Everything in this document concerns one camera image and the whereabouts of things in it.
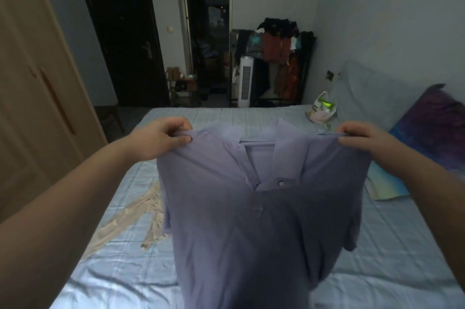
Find person's left forearm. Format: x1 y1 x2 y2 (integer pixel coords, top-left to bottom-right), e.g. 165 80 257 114
0 137 146 309

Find shoe rack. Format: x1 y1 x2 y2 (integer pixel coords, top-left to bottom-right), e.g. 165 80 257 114
166 66 201 107

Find pile of hanging clothes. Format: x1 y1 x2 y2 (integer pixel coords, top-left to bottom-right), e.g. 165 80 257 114
230 18 315 100

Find black clothes rack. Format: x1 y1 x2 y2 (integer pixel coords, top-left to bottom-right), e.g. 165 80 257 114
229 29 317 107

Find light blue bed sheet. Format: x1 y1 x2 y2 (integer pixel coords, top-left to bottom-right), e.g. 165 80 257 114
50 105 465 309

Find white plastic bag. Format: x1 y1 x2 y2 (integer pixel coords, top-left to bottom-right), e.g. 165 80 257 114
306 91 337 125

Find wooden wardrobe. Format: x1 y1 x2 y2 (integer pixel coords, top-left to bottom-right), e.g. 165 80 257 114
0 0 108 226

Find dark door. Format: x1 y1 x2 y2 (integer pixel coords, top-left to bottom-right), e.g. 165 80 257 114
71 0 171 108

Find white tower fan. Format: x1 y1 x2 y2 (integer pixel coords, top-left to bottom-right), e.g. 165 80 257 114
239 55 254 108

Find beige garment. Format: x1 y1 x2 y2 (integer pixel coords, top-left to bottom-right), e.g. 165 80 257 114
81 180 171 261

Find person's right forearm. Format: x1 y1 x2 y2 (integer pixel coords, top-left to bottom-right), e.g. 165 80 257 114
371 145 465 295

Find grey door frame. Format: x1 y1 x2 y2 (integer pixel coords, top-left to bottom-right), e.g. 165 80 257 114
174 0 233 77

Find lilac polo shirt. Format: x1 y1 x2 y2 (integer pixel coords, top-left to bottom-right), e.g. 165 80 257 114
156 118 371 309

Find purple patterned pillow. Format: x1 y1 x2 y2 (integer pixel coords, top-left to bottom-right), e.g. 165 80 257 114
364 84 465 201

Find grey-blue pillow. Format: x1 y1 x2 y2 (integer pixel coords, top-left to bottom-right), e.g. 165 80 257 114
329 60 433 128

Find person's left hand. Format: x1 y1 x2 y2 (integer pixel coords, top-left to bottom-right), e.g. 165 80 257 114
130 117 194 163

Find person's right hand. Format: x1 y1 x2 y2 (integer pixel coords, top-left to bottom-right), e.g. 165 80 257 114
337 121 397 166

